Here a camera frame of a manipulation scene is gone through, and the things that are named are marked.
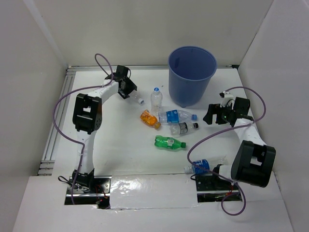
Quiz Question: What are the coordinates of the crushed blue label bottle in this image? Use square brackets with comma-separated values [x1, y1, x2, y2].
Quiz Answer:
[184, 157, 228, 175]

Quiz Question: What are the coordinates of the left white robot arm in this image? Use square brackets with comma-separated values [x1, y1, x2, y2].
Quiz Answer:
[72, 65, 137, 193]

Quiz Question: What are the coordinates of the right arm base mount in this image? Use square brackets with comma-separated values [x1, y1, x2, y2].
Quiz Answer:
[190, 175, 242, 203]

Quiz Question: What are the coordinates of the blue label water bottle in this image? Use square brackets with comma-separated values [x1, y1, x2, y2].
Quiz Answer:
[158, 110, 197, 124]

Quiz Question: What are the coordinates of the orange plastic bottle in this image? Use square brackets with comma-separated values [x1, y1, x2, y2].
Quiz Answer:
[140, 110, 161, 130]

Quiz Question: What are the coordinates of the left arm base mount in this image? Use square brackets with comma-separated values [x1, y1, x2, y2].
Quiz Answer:
[58, 175, 112, 209]

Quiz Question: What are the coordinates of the blue plastic bin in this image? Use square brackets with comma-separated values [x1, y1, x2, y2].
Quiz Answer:
[168, 46, 218, 108]

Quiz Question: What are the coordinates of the green plastic bottle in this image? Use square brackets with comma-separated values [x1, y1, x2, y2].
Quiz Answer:
[154, 135, 186, 150]

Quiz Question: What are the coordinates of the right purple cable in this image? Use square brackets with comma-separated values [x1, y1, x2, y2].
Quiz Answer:
[187, 86, 267, 216]

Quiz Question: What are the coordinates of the large clear plastic bottle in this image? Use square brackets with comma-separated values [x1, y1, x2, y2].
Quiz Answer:
[129, 90, 144, 105]

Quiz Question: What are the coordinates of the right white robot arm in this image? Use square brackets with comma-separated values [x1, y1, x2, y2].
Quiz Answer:
[203, 97, 276, 188]

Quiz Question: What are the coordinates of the black label clear bottle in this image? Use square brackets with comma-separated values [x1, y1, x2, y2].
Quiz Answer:
[170, 122, 199, 135]

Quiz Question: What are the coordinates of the small clear bottle white cap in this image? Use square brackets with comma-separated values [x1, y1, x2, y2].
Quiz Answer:
[151, 87, 163, 116]

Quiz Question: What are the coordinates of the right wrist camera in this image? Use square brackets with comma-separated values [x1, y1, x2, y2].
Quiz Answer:
[219, 91, 234, 108]

